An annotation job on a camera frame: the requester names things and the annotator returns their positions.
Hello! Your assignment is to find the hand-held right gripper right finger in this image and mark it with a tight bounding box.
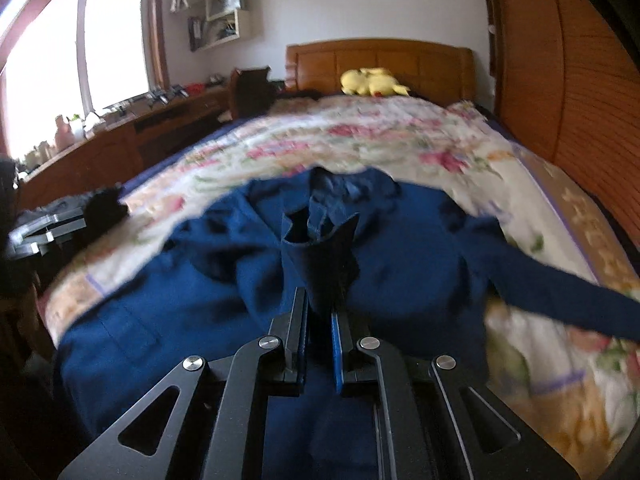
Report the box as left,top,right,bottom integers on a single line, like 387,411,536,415
330,309,581,480

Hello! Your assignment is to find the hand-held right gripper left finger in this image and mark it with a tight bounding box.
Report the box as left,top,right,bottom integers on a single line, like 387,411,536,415
57,287,308,480

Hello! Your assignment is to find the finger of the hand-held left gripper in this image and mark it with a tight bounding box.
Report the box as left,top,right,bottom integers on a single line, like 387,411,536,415
9,187,129,261

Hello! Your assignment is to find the navy blue jacket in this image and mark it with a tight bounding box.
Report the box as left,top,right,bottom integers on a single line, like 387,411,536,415
52,165,640,480

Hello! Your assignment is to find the long wooden desk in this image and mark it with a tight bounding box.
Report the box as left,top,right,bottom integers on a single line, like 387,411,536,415
20,87,236,211

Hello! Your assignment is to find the pink bottle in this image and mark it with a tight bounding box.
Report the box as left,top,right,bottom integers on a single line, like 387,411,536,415
54,115,74,151

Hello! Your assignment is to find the black gadget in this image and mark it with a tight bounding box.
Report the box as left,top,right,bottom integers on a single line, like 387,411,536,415
149,87,188,107

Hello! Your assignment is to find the floral blanket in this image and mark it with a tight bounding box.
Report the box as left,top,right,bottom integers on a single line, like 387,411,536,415
40,95,640,480

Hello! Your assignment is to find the dark wooden chair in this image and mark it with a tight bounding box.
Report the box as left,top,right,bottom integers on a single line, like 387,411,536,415
230,66,276,121

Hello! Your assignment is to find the yellow plush toy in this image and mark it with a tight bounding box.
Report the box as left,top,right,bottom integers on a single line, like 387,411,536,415
340,66,412,99

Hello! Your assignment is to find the wooden bed headboard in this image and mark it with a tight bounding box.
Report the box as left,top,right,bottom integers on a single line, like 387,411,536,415
285,39,476,108

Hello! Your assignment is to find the wooden slatted wardrobe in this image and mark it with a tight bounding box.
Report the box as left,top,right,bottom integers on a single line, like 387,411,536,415
480,0,640,256

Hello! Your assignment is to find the window with wooden frame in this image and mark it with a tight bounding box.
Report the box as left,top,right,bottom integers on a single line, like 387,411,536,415
0,0,168,161

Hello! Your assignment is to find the white wall shelf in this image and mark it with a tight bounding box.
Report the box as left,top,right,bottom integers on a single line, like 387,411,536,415
187,0,263,52

